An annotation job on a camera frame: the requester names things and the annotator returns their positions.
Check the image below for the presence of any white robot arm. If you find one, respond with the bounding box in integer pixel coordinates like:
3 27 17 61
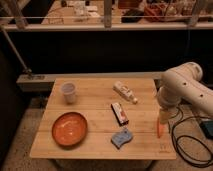
157 62 213 124

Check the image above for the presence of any orange carrot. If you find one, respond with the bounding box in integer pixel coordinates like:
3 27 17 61
157 118 164 138

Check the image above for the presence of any white plastic bottle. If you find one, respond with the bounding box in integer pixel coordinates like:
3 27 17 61
113 81 138 104

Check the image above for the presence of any wooden table board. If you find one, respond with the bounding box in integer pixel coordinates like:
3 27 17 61
30 78 176 160

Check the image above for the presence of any orange bowl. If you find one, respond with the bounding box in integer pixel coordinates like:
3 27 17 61
52 112 88 147

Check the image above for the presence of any metal diagonal pole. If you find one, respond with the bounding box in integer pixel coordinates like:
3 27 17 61
0 26 32 78

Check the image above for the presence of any black cable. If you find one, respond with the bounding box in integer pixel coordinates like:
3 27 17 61
168 106 213 169

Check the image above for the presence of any horizontal metal rail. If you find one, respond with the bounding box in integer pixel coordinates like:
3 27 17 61
0 22 213 32

